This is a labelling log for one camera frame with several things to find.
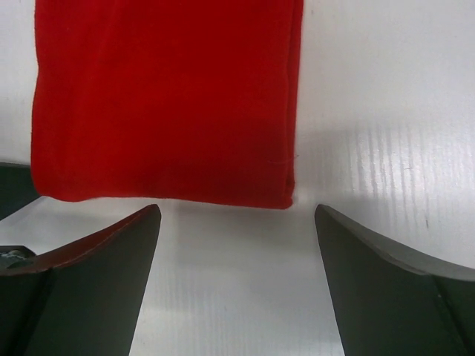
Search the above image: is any red t shirt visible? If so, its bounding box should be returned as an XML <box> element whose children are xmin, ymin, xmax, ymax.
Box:
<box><xmin>30</xmin><ymin>1</ymin><xmax>304</xmax><ymax>209</ymax></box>

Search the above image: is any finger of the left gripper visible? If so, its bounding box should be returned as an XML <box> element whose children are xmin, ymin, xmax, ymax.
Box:
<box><xmin>0</xmin><ymin>162</ymin><xmax>37</xmax><ymax>220</ymax></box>

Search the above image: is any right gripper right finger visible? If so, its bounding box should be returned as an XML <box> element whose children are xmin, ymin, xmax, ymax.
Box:
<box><xmin>315</xmin><ymin>205</ymin><xmax>474</xmax><ymax>355</ymax></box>

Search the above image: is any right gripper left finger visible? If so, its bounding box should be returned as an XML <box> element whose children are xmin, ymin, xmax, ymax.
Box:
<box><xmin>1</xmin><ymin>205</ymin><xmax>161</xmax><ymax>355</ymax></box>

